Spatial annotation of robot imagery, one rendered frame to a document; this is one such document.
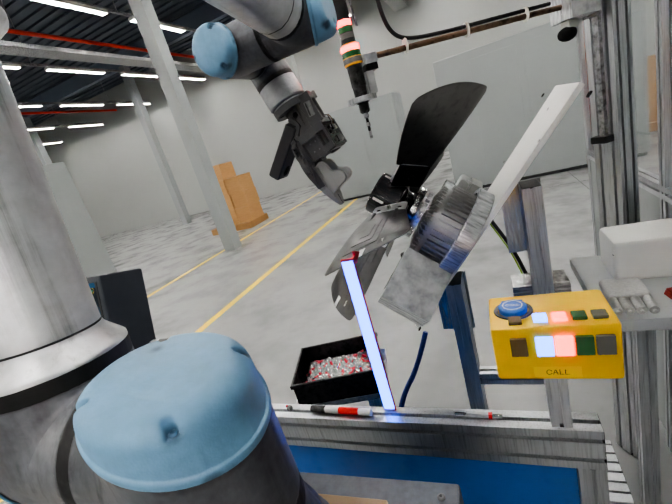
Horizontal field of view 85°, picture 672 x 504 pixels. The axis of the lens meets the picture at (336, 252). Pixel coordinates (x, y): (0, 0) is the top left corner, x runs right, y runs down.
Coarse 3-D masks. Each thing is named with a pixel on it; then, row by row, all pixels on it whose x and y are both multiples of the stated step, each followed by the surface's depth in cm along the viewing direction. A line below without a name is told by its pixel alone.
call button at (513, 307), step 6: (510, 300) 58; (516, 300) 58; (498, 306) 58; (504, 306) 57; (510, 306) 56; (516, 306) 56; (522, 306) 56; (504, 312) 56; (510, 312) 55; (516, 312) 55; (522, 312) 55
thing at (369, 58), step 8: (368, 56) 84; (376, 56) 85; (368, 64) 84; (376, 64) 85; (368, 72) 85; (368, 80) 86; (368, 88) 87; (376, 88) 86; (360, 96) 84; (368, 96) 84; (376, 96) 86; (352, 104) 86
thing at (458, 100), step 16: (432, 96) 75; (448, 96) 79; (464, 96) 81; (480, 96) 84; (416, 112) 77; (432, 112) 81; (448, 112) 83; (464, 112) 85; (416, 128) 83; (432, 128) 86; (448, 128) 88; (400, 144) 86; (416, 144) 88; (432, 144) 90; (448, 144) 92; (400, 160) 92; (416, 160) 94; (432, 160) 95
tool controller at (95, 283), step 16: (128, 272) 89; (96, 288) 83; (112, 288) 85; (128, 288) 88; (144, 288) 92; (96, 304) 84; (112, 304) 84; (128, 304) 88; (144, 304) 91; (112, 320) 84; (128, 320) 87; (144, 320) 91; (144, 336) 90
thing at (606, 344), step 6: (600, 336) 49; (606, 336) 48; (612, 336) 48; (600, 342) 49; (606, 342) 49; (612, 342) 48; (600, 348) 49; (606, 348) 49; (612, 348) 49; (600, 354) 49; (606, 354) 49; (612, 354) 49
